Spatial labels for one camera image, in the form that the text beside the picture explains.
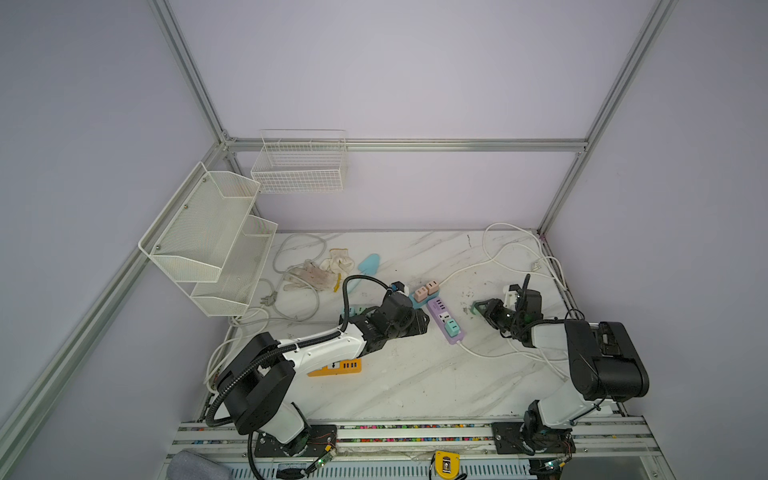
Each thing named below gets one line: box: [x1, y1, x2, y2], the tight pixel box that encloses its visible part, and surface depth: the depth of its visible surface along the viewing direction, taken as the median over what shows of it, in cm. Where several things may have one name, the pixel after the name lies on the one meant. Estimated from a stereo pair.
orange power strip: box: [307, 358, 362, 377], surface depth 85 cm
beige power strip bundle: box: [284, 248, 355, 292], surface depth 109 cm
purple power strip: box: [427, 297, 454, 345], surface depth 97 cm
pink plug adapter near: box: [414, 286, 428, 303], surface depth 97 cm
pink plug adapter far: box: [426, 279, 439, 295], surface depth 97 cm
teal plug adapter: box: [445, 318, 461, 337], surface depth 88 cm
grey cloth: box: [168, 450, 232, 480], surface depth 69 cm
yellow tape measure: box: [435, 451, 461, 480], surface depth 71 cm
